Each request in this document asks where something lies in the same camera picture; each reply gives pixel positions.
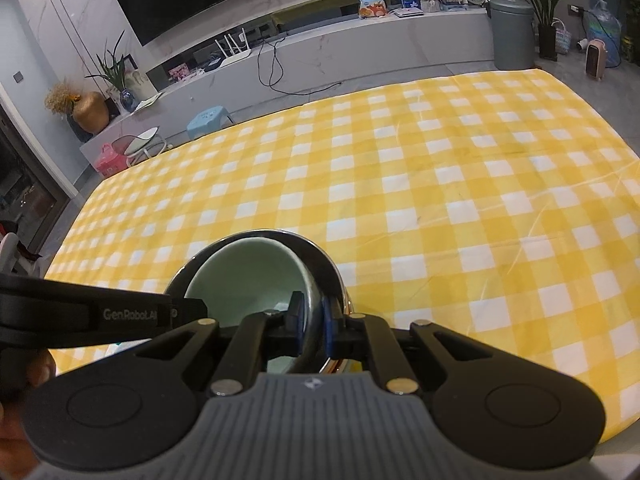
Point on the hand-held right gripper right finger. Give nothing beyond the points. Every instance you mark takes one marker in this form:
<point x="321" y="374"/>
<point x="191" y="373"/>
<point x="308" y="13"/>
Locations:
<point x="329" y="330"/>

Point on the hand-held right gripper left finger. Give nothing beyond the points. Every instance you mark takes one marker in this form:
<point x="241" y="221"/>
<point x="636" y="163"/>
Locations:
<point x="296" y="320"/>

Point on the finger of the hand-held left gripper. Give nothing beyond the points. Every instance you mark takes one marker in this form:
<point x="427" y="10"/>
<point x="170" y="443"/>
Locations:
<point x="189" y="310"/>

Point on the green ceramic bowl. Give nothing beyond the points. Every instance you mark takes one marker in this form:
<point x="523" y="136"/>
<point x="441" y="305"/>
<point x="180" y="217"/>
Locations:
<point x="240" y="280"/>

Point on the orange steel-lined bowl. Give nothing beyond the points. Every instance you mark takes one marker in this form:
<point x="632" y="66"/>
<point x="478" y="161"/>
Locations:
<point x="312" y="260"/>

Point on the person's left hand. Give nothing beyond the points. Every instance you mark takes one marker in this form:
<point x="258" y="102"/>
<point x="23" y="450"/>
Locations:
<point x="15" y="440"/>

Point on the yellow checkered tablecloth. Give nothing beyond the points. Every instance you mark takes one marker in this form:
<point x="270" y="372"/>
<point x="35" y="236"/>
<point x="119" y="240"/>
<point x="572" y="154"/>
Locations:
<point x="400" y="200"/>

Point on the pink basket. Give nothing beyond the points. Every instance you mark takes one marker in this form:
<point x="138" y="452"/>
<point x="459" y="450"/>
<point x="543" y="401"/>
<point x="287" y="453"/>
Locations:
<point x="111" y="160"/>

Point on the blue plastic stool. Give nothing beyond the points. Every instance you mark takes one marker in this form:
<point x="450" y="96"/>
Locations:
<point x="207" y="120"/>

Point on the gold vase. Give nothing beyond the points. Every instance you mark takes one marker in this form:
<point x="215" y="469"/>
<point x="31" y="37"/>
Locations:
<point x="91" y="112"/>

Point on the dried yellow flowers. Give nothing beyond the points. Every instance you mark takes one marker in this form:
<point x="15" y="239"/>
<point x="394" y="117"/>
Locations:
<point x="61" y="97"/>

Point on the white tote bag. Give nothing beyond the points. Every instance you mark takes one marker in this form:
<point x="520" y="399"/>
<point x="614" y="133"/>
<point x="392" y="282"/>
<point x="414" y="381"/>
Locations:
<point x="141" y="84"/>

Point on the pink box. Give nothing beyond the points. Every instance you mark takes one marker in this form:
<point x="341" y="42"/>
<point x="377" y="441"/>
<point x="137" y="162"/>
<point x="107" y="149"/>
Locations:
<point x="179" y="72"/>

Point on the green plant in blue vase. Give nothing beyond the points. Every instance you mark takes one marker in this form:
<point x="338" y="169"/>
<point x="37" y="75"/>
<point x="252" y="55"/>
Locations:
<point x="117" y="75"/>

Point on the white router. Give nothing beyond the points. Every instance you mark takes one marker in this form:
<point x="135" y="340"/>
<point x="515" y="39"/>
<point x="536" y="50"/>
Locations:
<point x="235" y="55"/>

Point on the grey stone tv cabinet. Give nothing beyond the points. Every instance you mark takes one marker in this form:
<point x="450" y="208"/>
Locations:
<point x="325" y="60"/>

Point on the white flat box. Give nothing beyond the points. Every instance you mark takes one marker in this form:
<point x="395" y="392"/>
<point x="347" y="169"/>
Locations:
<point x="407" y="12"/>

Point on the grey trash bin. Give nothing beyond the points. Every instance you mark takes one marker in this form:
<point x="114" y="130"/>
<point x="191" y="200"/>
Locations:
<point x="511" y="35"/>

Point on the woven basket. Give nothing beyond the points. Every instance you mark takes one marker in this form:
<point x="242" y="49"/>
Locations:
<point x="562" y="40"/>

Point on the pink space heater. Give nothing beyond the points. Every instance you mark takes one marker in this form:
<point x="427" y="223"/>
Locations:
<point x="596" y="60"/>

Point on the white hair dryer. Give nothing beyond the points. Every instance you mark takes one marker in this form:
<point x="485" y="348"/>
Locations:
<point x="582" y="45"/>

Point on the blue water jug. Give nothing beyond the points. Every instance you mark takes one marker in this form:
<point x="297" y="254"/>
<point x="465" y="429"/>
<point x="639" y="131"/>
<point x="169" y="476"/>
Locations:
<point x="605" y="30"/>

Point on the wall switch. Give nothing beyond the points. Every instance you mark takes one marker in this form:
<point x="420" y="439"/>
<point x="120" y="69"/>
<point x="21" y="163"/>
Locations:
<point x="19" y="76"/>

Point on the wall outlet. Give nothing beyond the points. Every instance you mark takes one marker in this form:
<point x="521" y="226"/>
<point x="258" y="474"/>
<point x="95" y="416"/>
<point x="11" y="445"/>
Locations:
<point x="576" y="9"/>

